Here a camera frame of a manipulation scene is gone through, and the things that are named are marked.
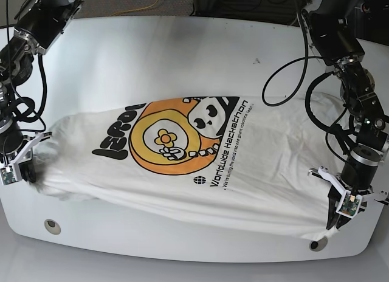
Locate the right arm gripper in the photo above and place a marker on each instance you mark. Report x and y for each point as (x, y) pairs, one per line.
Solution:
(21, 124)

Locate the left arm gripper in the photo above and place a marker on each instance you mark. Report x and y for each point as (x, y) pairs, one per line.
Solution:
(365, 142)

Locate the white printed t-shirt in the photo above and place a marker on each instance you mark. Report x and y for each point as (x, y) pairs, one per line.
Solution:
(230, 162)

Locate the black silver robot arm right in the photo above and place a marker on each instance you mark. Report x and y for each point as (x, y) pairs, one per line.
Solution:
(42, 17)

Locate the black silver robot arm left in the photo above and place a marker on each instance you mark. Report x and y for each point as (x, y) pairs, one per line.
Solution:
(327, 30)

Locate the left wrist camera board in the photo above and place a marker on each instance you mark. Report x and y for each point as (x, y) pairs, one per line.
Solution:
(349, 205)

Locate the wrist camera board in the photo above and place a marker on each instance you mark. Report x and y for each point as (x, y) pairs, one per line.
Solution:
(349, 205)
(7, 175)

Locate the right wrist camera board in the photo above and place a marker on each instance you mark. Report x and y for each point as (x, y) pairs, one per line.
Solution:
(7, 175)

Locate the right table cable grommet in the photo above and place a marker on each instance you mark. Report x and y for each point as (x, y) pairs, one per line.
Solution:
(318, 245)

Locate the table cable grommet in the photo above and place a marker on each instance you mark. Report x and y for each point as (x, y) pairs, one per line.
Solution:
(52, 227)
(318, 245)

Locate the left table cable grommet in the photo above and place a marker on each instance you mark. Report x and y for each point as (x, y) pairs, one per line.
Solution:
(52, 227)

